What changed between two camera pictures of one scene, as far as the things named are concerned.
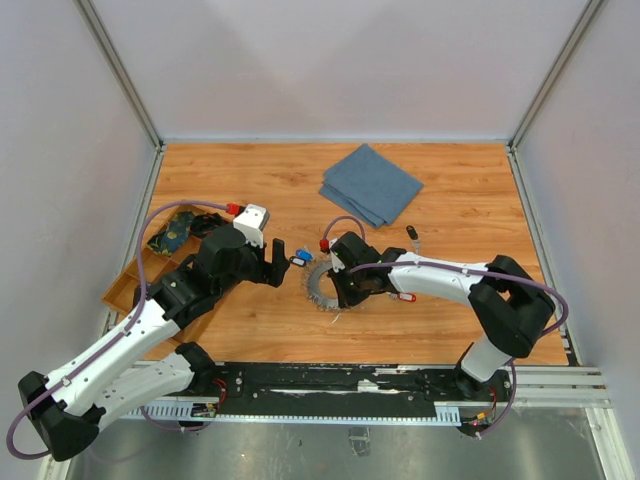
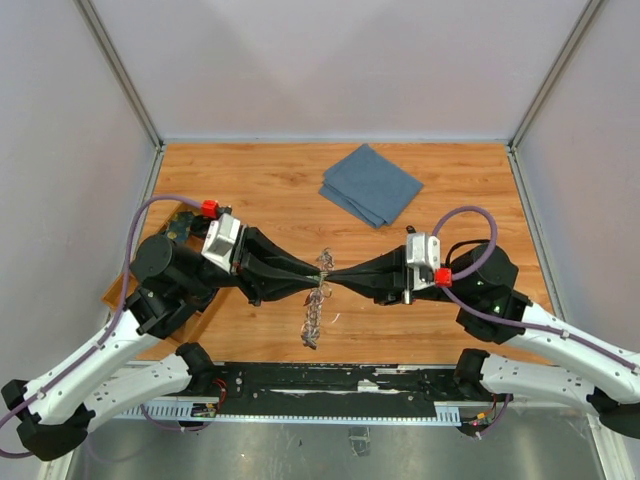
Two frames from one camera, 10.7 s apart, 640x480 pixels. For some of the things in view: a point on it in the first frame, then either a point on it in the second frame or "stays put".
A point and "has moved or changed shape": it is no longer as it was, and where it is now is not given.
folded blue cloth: (368, 186) stays put
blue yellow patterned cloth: (174, 235) stays put
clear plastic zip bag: (314, 291) has moved or changed shape
